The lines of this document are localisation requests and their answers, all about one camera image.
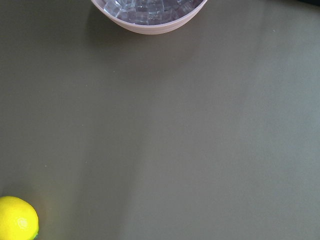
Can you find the pink bowl with ice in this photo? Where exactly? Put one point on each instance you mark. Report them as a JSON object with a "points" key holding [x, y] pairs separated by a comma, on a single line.
{"points": [[150, 17]]}

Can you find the yellow lemon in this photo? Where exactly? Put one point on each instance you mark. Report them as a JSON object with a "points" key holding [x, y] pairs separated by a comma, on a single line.
{"points": [[18, 219]]}

